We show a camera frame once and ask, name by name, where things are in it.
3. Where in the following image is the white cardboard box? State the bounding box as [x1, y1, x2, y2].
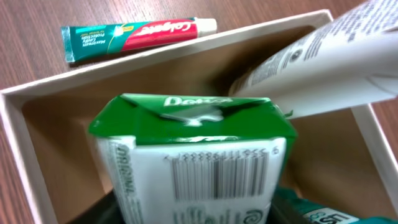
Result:
[1, 9, 397, 223]

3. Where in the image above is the white lotion tube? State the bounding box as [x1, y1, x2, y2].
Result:
[229, 0, 397, 118]

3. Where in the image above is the blue Listerine mouthwash bottle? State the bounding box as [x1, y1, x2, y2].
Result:
[274, 187, 397, 224]

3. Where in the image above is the Colgate toothpaste tube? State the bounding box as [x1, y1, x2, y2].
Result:
[61, 17, 218, 63]

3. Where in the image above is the green white soap packet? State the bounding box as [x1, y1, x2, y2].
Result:
[88, 93, 297, 224]

